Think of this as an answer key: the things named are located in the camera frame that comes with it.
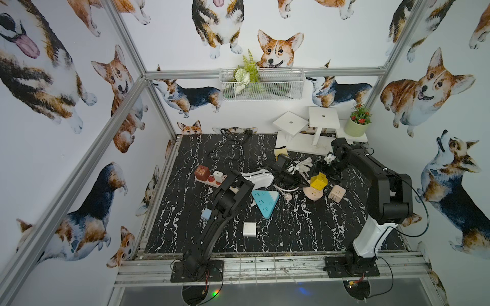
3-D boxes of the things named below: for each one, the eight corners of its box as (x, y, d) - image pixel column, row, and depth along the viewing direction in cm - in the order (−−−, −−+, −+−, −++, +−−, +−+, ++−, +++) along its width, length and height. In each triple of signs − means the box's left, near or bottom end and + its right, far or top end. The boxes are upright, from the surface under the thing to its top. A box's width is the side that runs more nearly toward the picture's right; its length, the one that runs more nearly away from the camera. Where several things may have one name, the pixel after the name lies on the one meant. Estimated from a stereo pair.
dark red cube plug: (198, 183, 102) (193, 174, 95) (200, 174, 105) (196, 164, 98) (210, 183, 102) (206, 174, 95) (212, 174, 105) (208, 164, 98)
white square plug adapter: (243, 236, 84) (242, 234, 81) (243, 225, 87) (243, 222, 84) (256, 236, 84) (256, 234, 81) (256, 225, 87) (256, 222, 84)
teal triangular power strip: (251, 218, 89) (251, 215, 86) (251, 193, 97) (251, 190, 94) (280, 218, 89) (280, 215, 86) (278, 193, 97) (278, 190, 94)
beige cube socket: (327, 199, 94) (330, 194, 91) (331, 188, 98) (334, 183, 95) (339, 205, 93) (343, 200, 89) (343, 193, 96) (346, 189, 93)
